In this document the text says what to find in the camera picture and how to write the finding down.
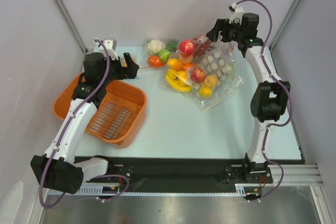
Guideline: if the peach apple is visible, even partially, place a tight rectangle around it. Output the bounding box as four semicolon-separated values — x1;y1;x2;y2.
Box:
190;68;206;84

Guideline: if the aluminium front rail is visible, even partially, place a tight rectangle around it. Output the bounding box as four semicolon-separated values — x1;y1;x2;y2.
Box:
267;164;323;187

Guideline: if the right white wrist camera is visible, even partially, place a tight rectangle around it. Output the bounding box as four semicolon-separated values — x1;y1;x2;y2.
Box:
229;2;244;24

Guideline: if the zip bag with orange seal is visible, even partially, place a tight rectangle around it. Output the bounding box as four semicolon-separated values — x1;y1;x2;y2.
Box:
163;42;216;93

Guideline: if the red apple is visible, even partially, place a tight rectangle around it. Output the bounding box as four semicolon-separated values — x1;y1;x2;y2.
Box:
177;39;195;56

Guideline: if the orange tomato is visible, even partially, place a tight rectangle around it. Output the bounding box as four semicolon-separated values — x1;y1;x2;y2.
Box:
147;55;162;67

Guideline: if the dotted clear zip bag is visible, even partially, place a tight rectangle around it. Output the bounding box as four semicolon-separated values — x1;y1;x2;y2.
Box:
186;43;244;112

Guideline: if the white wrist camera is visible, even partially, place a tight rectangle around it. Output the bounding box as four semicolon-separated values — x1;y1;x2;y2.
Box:
229;2;244;24
93;38;118;60

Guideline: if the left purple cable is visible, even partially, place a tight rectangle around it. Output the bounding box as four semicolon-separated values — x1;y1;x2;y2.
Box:
39;39;130;209

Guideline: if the green apple in bag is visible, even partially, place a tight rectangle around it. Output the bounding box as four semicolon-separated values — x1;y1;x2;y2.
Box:
158;49;171;62

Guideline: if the yellow bell pepper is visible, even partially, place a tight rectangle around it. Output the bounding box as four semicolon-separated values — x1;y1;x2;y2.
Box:
173;71;187;87

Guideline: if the red plastic lobster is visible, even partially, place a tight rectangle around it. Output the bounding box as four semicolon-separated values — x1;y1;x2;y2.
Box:
192;34;214;58

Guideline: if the orange fruit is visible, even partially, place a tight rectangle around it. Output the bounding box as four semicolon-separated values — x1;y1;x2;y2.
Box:
166;58;185;71

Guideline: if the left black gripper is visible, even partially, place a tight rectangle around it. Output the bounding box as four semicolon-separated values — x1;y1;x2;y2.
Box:
100;53;139;86

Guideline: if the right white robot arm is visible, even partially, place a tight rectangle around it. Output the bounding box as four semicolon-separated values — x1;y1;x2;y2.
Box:
206;13;290;183

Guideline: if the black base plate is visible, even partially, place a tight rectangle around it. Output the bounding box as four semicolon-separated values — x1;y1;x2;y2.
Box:
75;156;274;194

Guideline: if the white cauliflower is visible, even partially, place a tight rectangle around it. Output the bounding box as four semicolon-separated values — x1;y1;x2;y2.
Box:
147;39;166;54

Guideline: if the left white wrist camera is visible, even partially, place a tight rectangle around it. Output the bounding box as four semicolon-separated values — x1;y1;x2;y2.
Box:
93;38;118;60

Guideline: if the dark green broccoli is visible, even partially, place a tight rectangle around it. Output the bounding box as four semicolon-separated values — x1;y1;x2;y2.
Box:
165;40;179;51

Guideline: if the yellow lemon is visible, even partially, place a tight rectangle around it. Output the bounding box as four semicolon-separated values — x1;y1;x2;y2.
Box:
198;86;212;99

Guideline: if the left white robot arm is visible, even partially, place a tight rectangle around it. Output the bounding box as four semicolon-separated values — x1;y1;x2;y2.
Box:
30;52;139;194

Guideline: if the orange plastic basket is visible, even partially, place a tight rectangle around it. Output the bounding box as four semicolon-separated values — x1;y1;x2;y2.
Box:
54;75;147;148

